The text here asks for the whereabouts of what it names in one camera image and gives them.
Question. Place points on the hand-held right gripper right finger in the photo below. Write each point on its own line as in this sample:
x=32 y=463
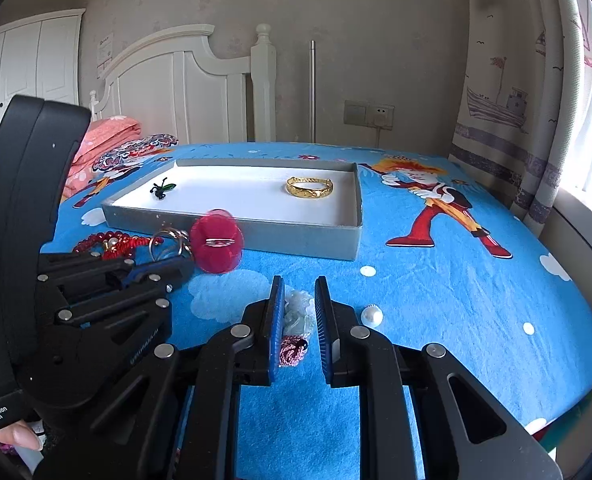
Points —
x=321 y=322

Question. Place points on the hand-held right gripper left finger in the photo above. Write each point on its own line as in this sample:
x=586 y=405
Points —
x=277 y=322

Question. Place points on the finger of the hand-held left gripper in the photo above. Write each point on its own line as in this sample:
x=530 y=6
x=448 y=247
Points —
x=126 y=330
x=161 y=272

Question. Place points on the silver bangle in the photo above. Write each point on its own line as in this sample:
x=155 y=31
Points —
x=157 y=236

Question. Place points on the round pearl earring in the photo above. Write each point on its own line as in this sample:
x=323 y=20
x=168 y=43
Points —
x=371 y=317

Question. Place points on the black green insect brooch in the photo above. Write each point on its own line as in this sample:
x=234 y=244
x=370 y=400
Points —
x=162 y=190

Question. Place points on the grey cardboard jewelry box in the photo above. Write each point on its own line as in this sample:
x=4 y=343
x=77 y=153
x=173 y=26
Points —
x=296 y=237

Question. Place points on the gold bangle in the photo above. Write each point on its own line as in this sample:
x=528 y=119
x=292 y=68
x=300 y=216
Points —
x=296 y=191

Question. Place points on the person's left hand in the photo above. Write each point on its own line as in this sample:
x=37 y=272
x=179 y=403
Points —
x=21 y=435

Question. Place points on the printed blue blanket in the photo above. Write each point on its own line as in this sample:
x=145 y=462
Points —
x=425 y=310

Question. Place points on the pink folded quilt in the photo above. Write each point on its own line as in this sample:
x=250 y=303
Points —
x=106 y=132

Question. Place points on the patterned pillow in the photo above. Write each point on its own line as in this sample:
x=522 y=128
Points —
x=141 y=150

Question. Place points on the white wardrobe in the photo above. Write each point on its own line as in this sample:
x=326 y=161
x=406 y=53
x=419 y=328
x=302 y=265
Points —
x=21 y=70

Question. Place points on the white wooden headboard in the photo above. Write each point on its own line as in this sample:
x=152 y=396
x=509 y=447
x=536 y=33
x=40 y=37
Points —
x=176 y=85

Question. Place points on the metal pole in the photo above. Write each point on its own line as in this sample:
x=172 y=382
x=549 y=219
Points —
x=313 y=90

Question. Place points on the white window sill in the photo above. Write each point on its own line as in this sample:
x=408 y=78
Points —
x=575 y=230

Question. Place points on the ship print curtain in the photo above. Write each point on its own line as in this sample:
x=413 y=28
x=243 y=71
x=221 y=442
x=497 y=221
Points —
x=505 y=85

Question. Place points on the paper wall label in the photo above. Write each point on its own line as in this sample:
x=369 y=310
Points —
x=106 y=55

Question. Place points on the beige wall socket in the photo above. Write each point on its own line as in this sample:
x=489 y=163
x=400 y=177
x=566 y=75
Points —
x=358 y=112

